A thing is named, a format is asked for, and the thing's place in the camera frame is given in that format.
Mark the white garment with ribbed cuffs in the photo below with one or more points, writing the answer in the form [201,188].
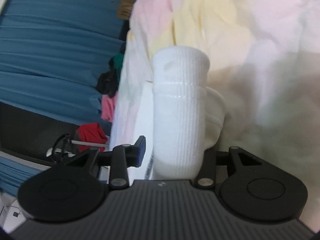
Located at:
[179,115]

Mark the black garment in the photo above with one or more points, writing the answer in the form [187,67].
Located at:
[108,83]

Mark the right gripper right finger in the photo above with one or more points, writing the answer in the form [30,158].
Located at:
[217,166]

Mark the blue curtain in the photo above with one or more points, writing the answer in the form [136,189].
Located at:
[52,54]

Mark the cardboard box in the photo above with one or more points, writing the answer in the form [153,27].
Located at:
[125,9]

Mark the pastel patterned bed sheet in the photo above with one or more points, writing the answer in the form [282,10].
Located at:
[264,67]

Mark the green garment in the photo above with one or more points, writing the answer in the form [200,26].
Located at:
[116,62]

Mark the pink garment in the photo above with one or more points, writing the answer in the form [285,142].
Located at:
[108,106]

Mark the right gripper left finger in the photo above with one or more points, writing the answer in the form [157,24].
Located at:
[92,168]

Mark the red garment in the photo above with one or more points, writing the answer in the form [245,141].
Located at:
[91,133]

